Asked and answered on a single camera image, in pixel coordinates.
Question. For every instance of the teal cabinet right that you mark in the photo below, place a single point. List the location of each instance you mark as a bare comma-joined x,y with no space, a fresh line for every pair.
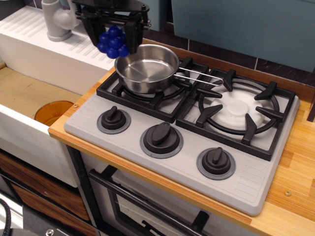
281,31

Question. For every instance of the teal cabinet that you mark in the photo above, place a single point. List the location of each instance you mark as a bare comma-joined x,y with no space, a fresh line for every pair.
157,13
281,31

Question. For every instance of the wooden drawer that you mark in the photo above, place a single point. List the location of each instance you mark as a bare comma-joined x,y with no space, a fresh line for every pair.
48,186
62,218

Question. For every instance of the blue toy blueberry cluster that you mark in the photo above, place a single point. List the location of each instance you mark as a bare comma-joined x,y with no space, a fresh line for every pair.
113,43

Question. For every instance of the black left burner grate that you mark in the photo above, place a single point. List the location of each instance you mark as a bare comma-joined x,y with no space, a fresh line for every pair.
167,110

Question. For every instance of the black right burner grate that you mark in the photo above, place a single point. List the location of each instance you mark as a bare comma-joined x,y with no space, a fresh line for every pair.
260,142

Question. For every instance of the upper wooden drawer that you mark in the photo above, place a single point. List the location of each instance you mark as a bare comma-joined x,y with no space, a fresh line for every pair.
48,186

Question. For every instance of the black burner grate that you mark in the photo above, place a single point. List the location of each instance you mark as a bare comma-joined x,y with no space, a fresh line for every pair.
167,110
260,142

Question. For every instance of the grey toy faucet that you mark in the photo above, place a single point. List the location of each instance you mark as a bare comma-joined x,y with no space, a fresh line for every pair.
59,22

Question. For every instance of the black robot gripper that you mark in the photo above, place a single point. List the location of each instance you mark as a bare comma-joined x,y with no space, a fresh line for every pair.
131,14

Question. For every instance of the black left stove knob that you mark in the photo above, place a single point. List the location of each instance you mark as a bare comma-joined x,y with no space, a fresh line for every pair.
113,121

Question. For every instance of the grey toy stove top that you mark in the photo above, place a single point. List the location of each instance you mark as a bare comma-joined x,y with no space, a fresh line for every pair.
245,190

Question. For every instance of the black stove knob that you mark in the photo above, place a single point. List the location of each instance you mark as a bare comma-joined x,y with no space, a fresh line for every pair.
161,141
216,163
113,121

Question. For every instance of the black middle stove knob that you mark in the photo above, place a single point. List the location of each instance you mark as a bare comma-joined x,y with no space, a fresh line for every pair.
161,141

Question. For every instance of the lower wooden drawer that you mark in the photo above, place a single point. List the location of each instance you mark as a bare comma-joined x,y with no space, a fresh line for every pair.
62,218

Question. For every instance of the oven door with handle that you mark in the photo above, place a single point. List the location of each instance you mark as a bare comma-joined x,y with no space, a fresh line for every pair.
137,208

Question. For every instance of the stainless steel pan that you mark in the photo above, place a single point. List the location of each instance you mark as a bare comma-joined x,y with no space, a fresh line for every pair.
153,69

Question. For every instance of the white toy sink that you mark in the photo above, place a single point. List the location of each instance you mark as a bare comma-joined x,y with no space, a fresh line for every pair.
35,71

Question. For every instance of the black right stove knob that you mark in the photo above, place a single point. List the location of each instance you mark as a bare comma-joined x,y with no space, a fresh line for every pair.
216,163

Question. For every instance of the teal cabinet left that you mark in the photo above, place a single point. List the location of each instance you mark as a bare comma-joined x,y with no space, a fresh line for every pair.
157,13

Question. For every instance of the white right burner plate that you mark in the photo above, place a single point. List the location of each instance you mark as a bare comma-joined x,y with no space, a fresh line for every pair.
235,106

